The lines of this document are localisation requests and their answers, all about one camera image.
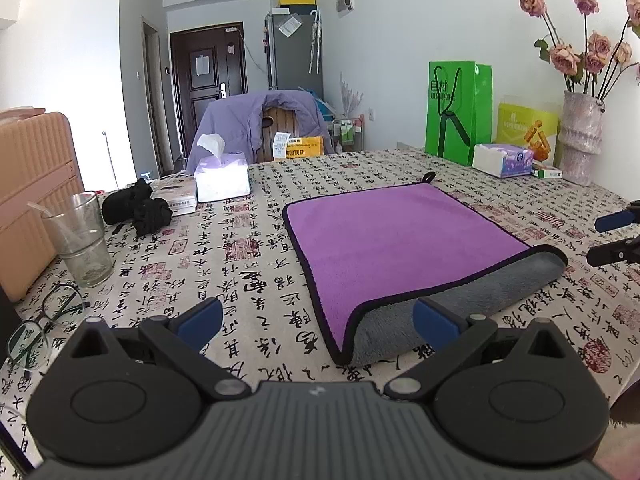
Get grey refrigerator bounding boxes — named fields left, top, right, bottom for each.
left=264, top=13, right=323, bottom=99

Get small white box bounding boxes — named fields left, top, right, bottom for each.
left=151, top=176, right=198, bottom=216

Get purple and grey towel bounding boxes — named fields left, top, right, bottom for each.
left=283, top=174, right=568, bottom=366

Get pink ribbed suitcase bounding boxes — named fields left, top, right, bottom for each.
left=1, top=112, right=84, bottom=302

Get open purple tissue pack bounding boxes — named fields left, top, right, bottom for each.
left=194, top=133, right=250, bottom=203

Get wooden chair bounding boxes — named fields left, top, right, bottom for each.
left=256, top=107, right=298, bottom=164

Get yellow box on refrigerator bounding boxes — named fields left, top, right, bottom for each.
left=279, top=0, right=317, bottom=6

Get black frame eyeglasses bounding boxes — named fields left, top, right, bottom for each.
left=6, top=283, right=89, bottom=372

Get green white medicine box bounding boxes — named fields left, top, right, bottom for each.
left=532, top=160, right=563, bottom=179

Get yellow paper package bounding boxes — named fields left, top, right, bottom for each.
left=272, top=132, right=324, bottom=159

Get dark brown entrance door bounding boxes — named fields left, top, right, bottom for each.
left=169, top=22, right=247, bottom=158

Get green paper shopping bag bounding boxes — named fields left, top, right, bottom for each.
left=425, top=61, right=494, bottom=166

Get black cloth bundle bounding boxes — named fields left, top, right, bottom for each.
left=101, top=179, right=172, bottom=237

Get purple puffer jacket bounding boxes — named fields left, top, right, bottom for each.
left=186, top=90, right=335, bottom=174

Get sealed purple tissue pack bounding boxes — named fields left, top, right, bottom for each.
left=472, top=143, right=534, bottom=178

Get dried pink roses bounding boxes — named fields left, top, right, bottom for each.
left=516, top=0, right=640, bottom=102

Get yellow gift bag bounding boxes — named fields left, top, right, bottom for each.
left=495, top=103, right=560, bottom=165

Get white umbrella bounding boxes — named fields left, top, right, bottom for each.
left=308, top=10, right=322, bottom=74

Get pink textured vase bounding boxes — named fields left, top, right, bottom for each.
left=559, top=91, right=605, bottom=186

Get clear drinking glass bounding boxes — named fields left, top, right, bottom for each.
left=27, top=192, right=114, bottom=288

